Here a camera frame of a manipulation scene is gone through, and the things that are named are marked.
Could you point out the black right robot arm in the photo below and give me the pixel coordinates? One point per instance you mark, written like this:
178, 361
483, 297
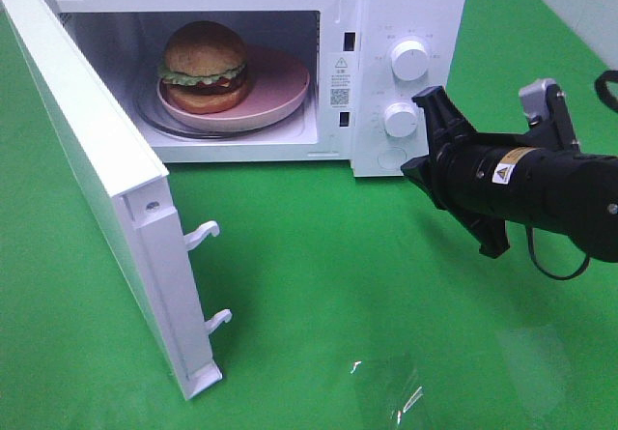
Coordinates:
540, 178

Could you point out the toy burger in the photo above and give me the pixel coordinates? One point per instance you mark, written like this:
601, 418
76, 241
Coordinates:
204, 68

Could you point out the clear tape piece centre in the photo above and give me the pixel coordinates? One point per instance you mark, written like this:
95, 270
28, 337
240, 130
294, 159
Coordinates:
390, 393

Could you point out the pink round plate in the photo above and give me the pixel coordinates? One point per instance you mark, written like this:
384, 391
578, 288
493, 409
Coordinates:
278, 83

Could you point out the white round knob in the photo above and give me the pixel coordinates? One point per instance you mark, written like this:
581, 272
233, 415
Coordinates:
400, 120
409, 60

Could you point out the silver black camera mount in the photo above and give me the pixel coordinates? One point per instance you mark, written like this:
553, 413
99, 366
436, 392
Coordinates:
550, 126

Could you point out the white microwave door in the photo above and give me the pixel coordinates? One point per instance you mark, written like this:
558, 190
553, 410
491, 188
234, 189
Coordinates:
126, 186

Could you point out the round white door button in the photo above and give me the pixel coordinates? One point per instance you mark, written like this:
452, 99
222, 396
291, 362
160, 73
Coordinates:
392, 159

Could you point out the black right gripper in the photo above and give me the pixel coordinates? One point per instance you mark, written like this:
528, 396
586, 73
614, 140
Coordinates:
461, 181

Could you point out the white microwave oven body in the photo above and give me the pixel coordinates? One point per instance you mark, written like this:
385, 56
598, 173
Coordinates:
123, 41

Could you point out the glass microwave turntable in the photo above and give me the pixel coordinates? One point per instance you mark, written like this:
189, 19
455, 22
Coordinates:
297, 128

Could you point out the white warning label sticker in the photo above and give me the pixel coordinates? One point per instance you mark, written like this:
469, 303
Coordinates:
341, 73

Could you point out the green table mat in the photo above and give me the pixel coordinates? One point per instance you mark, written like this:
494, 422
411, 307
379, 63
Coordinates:
319, 269

